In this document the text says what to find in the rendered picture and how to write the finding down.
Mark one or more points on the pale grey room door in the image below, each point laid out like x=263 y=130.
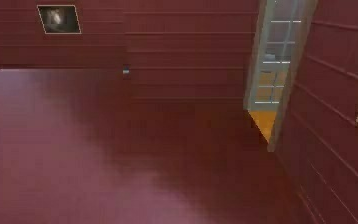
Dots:
x=274 y=60

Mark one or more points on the small grey wall socket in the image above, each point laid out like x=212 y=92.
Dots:
x=126 y=71

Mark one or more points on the dark framed wall picture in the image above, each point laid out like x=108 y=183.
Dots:
x=58 y=19

